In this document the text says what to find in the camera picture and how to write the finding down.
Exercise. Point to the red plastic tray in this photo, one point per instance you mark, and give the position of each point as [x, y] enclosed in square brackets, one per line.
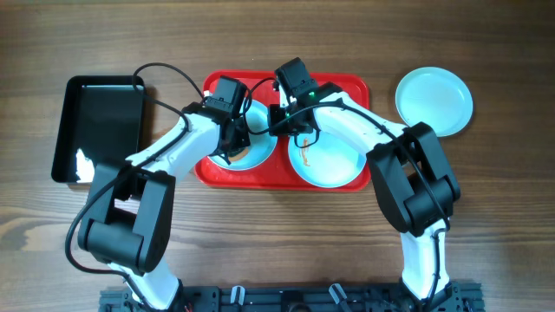
[277, 172]

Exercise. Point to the white plate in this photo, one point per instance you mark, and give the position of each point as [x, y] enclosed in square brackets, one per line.
[324, 161]
[262, 146]
[436, 97]

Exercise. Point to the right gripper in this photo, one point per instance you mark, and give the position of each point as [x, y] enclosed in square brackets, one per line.
[277, 126]

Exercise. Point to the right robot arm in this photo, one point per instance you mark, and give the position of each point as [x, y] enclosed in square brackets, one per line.
[414, 184]

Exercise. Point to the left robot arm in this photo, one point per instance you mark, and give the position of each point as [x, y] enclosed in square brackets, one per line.
[126, 222]

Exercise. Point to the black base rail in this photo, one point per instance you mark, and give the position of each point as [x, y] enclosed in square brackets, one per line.
[374, 297]

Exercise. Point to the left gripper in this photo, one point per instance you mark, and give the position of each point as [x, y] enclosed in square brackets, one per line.
[242, 140]

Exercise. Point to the black rectangular water tray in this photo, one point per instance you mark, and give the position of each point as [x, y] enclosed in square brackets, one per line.
[102, 119]

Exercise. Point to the green orange sponge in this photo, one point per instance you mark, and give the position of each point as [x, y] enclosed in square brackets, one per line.
[237, 155]

